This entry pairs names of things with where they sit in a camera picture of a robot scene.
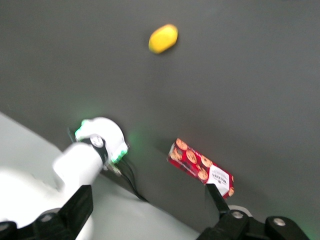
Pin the yellow lemon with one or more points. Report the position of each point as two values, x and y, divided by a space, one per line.
163 38

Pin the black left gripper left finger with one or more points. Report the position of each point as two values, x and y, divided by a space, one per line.
75 212

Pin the red cookie box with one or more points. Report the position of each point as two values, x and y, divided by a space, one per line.
195 160

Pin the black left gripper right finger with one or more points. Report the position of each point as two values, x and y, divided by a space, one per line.
220 205

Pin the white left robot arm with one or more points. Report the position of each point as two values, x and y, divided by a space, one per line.
80 160

